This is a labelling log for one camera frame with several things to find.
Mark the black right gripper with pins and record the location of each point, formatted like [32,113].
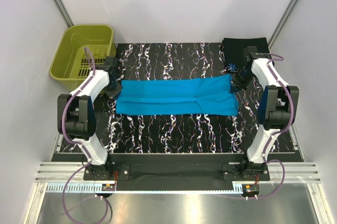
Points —
[234,89]

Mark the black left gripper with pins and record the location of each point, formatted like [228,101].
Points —
[115,93]

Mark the bright blue t shirt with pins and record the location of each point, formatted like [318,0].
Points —
[209,96]

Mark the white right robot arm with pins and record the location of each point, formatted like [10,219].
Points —
[276,112]

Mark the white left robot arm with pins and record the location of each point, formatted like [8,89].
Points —
[76,119]

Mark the folded black t shirt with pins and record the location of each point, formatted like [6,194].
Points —
[232,49]

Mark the black marbled table mat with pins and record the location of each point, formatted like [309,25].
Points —
[194,133]

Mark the olive green plastic basket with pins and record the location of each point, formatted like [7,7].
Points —
[70,66]

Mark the aluminium frame rail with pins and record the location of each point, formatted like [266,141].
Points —
[294,171]

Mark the right aluminium corner post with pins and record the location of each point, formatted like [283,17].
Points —
[282,22]

